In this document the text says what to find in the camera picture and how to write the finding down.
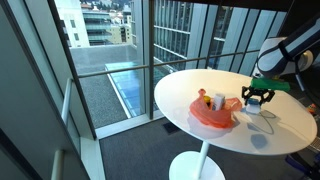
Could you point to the orange plastic bag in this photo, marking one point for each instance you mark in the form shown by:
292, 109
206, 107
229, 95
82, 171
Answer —
213, 116

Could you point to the dark vertical window mullion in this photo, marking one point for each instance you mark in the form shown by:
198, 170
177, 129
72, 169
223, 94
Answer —
151, 50

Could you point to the blue object on floor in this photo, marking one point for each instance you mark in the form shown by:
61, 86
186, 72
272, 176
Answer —
298, 164

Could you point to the grey horizontal window railing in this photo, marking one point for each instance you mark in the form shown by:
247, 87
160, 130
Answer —
113, 70

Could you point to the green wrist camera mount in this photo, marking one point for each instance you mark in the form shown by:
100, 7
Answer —
270, 84

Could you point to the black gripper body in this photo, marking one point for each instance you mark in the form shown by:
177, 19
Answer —
258, 92

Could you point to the dark floor vent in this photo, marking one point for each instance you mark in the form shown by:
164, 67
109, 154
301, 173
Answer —
171, 128

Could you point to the dark slanted window mullion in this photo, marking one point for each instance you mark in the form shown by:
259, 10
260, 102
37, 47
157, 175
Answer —
71, 66

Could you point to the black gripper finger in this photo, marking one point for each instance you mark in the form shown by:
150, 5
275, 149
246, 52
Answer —
246, 95
268, 96

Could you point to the dark bottle with yellow cap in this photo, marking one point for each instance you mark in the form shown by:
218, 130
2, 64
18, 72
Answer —
207, 99

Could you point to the white handrail pipe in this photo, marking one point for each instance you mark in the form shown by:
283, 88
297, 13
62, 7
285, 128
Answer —
66, 100
57, 166

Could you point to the small orange capped bottle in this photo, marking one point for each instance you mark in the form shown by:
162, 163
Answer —
311, 108

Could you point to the white Pantene shampoo bottle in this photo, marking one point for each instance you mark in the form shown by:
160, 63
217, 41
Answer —
218, 101

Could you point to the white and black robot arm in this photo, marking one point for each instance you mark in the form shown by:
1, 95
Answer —
280, 56

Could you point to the white table pedestal base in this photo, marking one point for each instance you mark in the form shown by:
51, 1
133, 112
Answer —
196, 166

